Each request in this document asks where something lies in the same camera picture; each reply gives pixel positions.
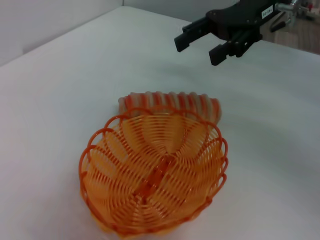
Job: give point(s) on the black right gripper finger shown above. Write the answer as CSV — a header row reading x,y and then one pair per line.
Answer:
x,y
190,36
220,53

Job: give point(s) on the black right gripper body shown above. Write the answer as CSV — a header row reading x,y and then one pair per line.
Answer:
x,y
240,20

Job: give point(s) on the orange striped bread roll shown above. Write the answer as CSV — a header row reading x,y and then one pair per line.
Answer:
x,y
175,102

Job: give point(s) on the orange woven plastic basket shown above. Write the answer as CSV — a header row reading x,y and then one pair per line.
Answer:
x,y
150,175

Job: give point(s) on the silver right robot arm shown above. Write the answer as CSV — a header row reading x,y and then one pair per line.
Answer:
x,y
287,7

